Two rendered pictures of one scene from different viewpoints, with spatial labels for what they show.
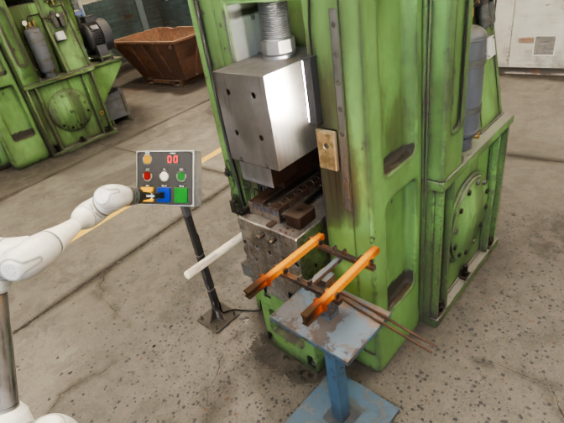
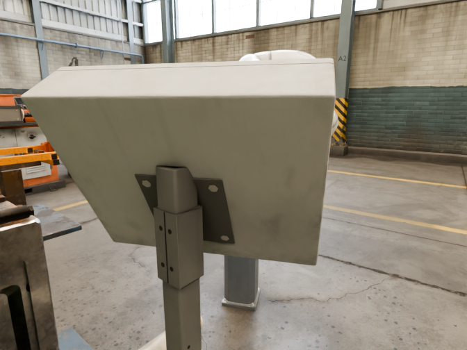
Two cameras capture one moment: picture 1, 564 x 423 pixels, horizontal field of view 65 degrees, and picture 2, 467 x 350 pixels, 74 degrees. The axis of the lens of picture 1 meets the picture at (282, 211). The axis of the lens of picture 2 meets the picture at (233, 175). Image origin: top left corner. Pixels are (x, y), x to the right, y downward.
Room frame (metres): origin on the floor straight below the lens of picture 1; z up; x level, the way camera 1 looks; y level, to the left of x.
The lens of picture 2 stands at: (2.50, 0.54, 1.15)
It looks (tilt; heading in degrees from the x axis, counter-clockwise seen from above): 13 degrees down; 172
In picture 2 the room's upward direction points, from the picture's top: straight up
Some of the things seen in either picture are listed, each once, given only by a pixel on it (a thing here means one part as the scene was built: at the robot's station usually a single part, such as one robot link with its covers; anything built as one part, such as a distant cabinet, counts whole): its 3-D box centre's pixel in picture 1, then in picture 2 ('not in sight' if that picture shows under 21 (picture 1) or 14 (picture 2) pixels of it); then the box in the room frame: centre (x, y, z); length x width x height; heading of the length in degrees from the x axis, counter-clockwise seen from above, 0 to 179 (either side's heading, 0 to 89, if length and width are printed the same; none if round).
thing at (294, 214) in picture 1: (300, 216); not in sight; (1.68, -0.08, 0.95); 0.12 x 0.08 x 0.06; 133
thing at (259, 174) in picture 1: (286, 155); not in sight; (1.91, -0.07, 1.15); 0.42 x 0.20 x 0.10; 133
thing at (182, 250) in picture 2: not in sight; (188, 219); (2.09, 0.53, 1.00); 0.13 x 0.11 x 0.14; 43
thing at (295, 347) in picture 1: (317, 300); not in sight; (1.88, -0.11, 0.23); 0.55 x 0.37 x 0.47; 133
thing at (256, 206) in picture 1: (292, 190); not in sight; (1.91, -0.07, 0.96); 0.42 x 0.20 x 0.09; 133
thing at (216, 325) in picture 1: (216, 312); not in sight; (2.12, 0.53, 0.05); 0.22 x 0.22 x 0.09; 43
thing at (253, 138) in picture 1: (286, 106); not in sight; (1.88, -0.10, 1.39); 0.42 x 0.39 x 0.40; 133
